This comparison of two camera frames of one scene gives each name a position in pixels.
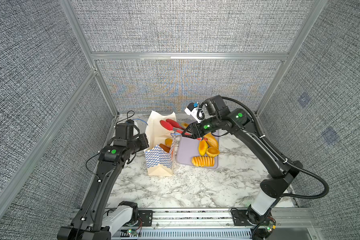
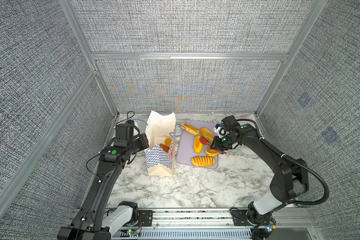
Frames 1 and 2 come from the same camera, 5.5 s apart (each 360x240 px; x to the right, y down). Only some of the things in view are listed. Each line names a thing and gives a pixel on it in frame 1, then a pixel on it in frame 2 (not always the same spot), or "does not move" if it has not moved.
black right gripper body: [209, 125] -> [223, 143]
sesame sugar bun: [168, 142] does not move
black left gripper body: [142, 143] does not move
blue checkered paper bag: [159, 145] does not move
